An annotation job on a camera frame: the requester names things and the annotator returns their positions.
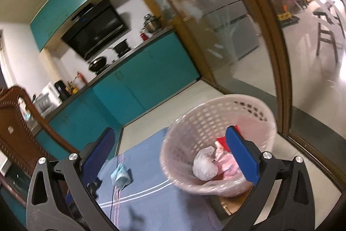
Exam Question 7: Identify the steel stockpot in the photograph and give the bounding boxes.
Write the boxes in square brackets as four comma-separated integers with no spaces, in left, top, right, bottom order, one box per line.
[142,14,163,34]

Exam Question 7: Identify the light blue face mask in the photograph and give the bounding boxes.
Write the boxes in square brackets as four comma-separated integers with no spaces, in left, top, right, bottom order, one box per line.
[111,163,130,188]

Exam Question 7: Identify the white plastic mesh basket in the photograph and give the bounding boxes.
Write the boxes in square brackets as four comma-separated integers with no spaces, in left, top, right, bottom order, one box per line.
[159,94,277,197]

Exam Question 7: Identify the clear plastic bin liner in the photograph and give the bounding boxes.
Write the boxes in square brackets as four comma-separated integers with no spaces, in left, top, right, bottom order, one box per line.
[161,96,277,197]

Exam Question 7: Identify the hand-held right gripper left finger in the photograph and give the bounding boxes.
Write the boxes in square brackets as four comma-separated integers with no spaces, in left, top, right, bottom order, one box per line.
[26,128,119,231]

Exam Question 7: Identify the black cooking pot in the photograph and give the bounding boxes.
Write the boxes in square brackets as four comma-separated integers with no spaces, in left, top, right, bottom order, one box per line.
[112,40,131,55]

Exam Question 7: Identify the black range hood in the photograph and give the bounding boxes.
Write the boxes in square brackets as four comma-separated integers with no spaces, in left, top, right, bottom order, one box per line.
[61,0,129,60]

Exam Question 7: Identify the white tissue wad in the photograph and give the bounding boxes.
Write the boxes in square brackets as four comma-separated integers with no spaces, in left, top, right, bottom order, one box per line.
[192,147,219,181]

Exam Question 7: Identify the carved wooden chair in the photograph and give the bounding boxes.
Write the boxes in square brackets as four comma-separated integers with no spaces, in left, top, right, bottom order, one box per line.
[0,86,79,174]

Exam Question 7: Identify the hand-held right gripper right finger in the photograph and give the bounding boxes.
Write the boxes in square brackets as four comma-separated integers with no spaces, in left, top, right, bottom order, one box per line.
[224,125,317,231]

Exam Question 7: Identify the yellow toy vehicle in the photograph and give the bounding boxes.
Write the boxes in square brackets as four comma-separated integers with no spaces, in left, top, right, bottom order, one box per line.
[277,5,300,28]

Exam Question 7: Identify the black kettle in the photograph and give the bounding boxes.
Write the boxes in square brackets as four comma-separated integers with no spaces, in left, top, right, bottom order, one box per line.
[54,81,71,102]

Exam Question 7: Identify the frosted flower glass door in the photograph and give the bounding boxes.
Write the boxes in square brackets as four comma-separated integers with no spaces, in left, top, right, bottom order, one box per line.
[119,0,282,102]

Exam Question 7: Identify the blue striped towel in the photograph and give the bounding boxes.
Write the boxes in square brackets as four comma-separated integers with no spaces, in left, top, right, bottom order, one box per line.
[96,128,233,231]

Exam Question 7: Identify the silver refrigerator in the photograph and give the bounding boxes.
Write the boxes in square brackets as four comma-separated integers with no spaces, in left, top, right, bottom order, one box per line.
[189,0,260,69]

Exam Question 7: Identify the wooden stool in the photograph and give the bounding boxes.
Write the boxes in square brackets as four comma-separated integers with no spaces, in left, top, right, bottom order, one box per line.
[312,1,346,64]

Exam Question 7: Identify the black plastic wrapper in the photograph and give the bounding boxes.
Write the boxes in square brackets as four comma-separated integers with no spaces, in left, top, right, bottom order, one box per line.
[89,179,102,197]

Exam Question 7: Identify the white countertop appliance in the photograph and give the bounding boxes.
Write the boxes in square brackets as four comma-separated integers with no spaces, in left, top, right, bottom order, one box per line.
[34,83,62,115]

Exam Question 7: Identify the black wok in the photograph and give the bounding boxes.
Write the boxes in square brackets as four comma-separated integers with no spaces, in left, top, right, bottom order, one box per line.
[88,56,108,72]

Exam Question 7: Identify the wooden stool seat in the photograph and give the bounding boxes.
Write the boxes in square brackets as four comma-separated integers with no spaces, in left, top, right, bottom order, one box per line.
[216,193,255,216]

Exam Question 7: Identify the red foil wrapper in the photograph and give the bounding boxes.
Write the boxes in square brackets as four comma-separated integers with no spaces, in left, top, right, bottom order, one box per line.
[216,125,238,152]

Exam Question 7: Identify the teal lower cabinets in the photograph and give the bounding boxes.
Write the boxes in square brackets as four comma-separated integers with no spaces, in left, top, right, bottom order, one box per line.
[35,31,201,145]

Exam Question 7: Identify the pink plastic wrapper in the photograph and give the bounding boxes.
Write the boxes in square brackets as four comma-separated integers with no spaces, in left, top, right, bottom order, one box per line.
[213,140,240,177]

